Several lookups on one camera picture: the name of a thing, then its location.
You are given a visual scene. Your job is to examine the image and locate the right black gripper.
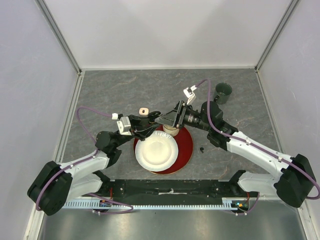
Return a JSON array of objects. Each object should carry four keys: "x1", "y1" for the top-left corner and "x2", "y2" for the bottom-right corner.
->
[{"x1": 155, "y1": 100, "x2": 212, "y2": 132}]

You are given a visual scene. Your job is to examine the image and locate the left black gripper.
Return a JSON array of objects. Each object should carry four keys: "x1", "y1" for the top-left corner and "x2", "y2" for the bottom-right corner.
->
[{"x1": 113, "y1": 114, "x2": 162, "y2": 149}]

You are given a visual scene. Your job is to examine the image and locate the black earbud charging case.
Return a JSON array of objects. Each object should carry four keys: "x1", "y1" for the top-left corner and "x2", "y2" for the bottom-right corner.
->
[{"x1": 147, "y1": 110, "x2": 161, "y2": 124}]

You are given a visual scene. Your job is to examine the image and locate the pink earbud charging case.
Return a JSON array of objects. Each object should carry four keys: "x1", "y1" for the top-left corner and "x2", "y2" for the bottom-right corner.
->
[{"x1": 138, "y1": 107, "x2": 149, "y2": 116}]

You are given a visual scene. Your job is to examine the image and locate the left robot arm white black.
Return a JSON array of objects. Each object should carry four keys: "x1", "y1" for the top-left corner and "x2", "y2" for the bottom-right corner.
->
[{"x1": 27, "y1": 111, "x2": 161, "y2": 216}]

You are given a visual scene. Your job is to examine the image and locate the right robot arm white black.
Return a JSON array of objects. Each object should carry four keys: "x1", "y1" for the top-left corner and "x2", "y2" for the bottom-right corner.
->
[{"x1": 155, "y1": 101, "x2": 320, "y2": 208}]

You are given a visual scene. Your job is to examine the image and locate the white ceramic plate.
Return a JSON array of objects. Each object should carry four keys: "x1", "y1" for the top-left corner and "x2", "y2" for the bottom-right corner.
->
[{"x1": 134, "y1": 130, "x2": 179, "y2": 172}]

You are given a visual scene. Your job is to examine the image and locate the dark green mug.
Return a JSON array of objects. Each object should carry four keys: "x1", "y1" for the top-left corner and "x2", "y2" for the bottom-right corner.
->
[{"x1": 213, "y1": 82, "x2": 233, "y2": 105}]

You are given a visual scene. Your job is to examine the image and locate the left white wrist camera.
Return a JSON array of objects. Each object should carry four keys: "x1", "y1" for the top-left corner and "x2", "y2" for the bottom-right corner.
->
[{"x1": 111, "y1": 113, "x2": 132, "y2": 136}]

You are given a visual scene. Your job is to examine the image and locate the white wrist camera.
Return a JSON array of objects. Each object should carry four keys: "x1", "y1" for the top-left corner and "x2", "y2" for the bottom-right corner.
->
[
  {"x1": 183, "y1": 85, "x2": 197, "y2": 105},
  {"x1": 111, "y1": 113, "x2": 132, "y2": 136}
]

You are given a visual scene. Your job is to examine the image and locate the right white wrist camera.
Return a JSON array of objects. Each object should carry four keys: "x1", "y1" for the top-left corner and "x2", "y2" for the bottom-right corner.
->
[{"x1": 183, "y1": 85, "x2": 197, "y2": 105}]

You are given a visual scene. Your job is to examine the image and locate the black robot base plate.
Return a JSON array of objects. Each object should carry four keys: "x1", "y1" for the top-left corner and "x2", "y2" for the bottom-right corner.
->
[{"x1": 97, "y1": 179, "x2": 248, "y2": 206}]

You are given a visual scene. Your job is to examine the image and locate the slotted cable duct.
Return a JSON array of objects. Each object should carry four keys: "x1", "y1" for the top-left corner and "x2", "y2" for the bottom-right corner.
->
[{"x1": 62, "y1": 197, "x2": 249, "y2": 211}]

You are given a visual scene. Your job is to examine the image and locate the left aluminium frame post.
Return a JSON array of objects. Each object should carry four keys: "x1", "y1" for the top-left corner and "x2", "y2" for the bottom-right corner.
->
[{"x1": 35, "y1": 0, "x2": 82, "y2": 75}]

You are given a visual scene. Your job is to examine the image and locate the aluminium frame post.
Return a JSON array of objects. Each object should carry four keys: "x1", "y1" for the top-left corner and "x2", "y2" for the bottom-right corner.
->
[
  {"x1": 254, "y1": 0, "x2": 301, "y2": 73},
  {"x1": 35, "y1": 0, "x2": 82, "y2": 75}
]

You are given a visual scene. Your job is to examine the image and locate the right aluminium frame post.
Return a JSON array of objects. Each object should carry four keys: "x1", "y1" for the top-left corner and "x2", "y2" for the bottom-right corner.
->
[{"x1": 254, "y1": 0, "x2": 301, "y2": 73}]

